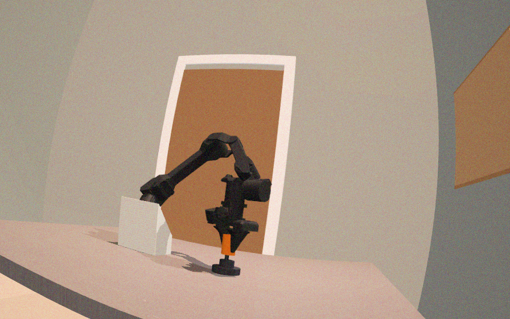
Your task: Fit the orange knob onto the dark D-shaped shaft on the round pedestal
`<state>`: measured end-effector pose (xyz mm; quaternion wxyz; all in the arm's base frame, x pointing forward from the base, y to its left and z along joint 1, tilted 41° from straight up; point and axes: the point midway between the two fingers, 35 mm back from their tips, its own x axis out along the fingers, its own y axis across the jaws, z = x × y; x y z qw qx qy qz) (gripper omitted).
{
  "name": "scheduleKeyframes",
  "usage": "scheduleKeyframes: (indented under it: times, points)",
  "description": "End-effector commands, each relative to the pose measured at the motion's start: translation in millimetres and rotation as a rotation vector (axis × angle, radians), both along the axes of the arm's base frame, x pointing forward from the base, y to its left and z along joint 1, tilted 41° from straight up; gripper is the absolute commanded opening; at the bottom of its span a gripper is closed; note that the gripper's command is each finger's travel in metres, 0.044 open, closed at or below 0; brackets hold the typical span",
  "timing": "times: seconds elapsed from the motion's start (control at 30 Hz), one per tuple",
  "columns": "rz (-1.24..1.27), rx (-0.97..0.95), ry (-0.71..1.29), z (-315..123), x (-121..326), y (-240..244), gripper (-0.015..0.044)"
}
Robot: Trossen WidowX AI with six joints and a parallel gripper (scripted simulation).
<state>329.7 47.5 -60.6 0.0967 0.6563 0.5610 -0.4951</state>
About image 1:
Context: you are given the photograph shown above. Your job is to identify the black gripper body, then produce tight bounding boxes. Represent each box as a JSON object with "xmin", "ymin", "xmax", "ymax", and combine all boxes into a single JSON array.
[{"xmin": 208, "ymin": 198, "xmax": 259, "ymax": 232}]

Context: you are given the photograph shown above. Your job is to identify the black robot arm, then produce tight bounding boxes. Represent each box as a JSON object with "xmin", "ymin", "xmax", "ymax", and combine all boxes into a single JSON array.
[{"xmin": 139, "ymin": 133, "xmax": 272, "ymax": 222}]

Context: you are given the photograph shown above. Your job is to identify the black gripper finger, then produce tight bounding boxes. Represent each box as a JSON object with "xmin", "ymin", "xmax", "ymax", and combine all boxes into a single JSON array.
[
  {"xmin": 213, "ymin": 226, "xmax": 232, "ymax": 245},
  {"xmin": 227, "ymin": 229, "xmax": 250, "ymax": 253}
]

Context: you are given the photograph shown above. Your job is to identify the dark grey round pedestal with shaft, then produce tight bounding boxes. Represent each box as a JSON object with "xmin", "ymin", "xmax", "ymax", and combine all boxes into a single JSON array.
[{"xmin": 211, "ymin": 255, "xmax": 241, "ymax": 276}]

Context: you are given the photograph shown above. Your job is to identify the orange knob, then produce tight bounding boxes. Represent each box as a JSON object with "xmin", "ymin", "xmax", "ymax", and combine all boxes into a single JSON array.
[{"xmin": 221, "ymin": 234, "xmax": 235, "ymax": 256}]

